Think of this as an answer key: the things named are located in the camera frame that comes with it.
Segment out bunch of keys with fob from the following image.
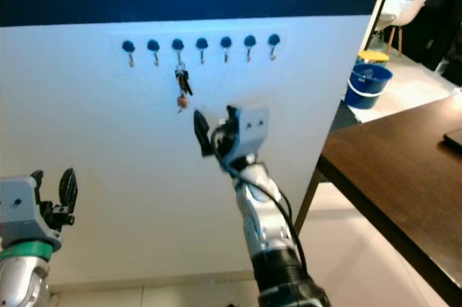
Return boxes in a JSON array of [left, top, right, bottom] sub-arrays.
[[175, 62, 194, 114]]

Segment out blue knob metal hook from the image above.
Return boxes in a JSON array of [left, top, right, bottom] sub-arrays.
[[122, 40, 136, 68], [171, 38, 186, 64], [147, 38, 160, 66], [195, 37, 209, 64], [219, 35, 233, 64], [267, 33, 282, 61], [243, 34, 258, 62]]

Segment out blue plastic bucket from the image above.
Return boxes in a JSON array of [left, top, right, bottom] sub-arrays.
[[344, 63, 393, 111]]

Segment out yellow round stool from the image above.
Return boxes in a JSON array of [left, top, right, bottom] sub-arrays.
[[358, 50, 391, 64]]

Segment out dark brown wooden table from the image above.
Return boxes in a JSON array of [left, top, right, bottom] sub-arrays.
[[296, 92, 462, 307]]

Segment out white shell chair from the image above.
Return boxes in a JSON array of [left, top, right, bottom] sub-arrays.
[[368, 0, 441, 56]]

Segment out flat black device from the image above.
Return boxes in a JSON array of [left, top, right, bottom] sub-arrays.
[[443, 128, 462, 153]]

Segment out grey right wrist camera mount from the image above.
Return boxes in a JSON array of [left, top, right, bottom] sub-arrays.
[[227, 103, 270, 164]]

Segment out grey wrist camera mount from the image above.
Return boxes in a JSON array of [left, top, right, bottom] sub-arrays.
[[0, 175, 63, 251], [227, 103, 270, 164]]

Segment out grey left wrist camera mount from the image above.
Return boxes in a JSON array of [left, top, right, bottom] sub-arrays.
[[0, 175, 63, 251]]

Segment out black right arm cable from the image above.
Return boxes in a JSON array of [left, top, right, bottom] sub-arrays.
[[213, 130, 308, 273]]

